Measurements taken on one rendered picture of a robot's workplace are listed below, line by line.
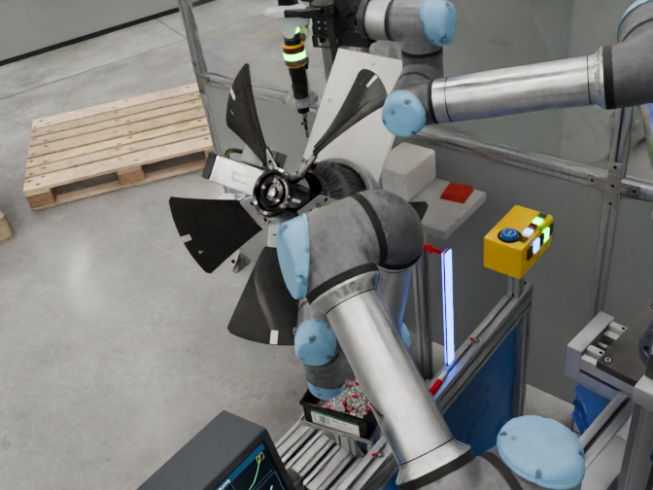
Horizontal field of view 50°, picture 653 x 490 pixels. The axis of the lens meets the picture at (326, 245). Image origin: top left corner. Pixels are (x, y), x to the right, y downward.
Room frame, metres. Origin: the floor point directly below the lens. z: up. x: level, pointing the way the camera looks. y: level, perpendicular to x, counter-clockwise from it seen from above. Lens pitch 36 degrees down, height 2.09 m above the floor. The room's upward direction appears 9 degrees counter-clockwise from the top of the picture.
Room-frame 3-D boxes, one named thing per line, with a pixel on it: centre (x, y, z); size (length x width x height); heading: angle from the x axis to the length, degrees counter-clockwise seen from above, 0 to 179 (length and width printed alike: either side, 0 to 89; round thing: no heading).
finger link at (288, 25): (1.34, 0.01, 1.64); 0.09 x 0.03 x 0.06; 77
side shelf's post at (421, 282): (1.85, -0.30, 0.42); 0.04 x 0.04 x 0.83; 45
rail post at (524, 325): (1.36, -0.48, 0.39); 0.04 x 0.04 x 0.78; 45
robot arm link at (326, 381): (0.98, 0.03, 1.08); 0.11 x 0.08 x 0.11; 112
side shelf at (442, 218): (1.85, -0.30, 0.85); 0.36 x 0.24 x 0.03; 45
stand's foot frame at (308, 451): (1.62, -0.04, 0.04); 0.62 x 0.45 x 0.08; 135
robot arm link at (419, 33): (1.22, -0.23, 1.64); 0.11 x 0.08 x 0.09; 55
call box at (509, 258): (1.34, -0.46, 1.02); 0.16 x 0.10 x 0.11; 135
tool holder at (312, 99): (1.39, 0.00, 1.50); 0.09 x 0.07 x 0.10; 170
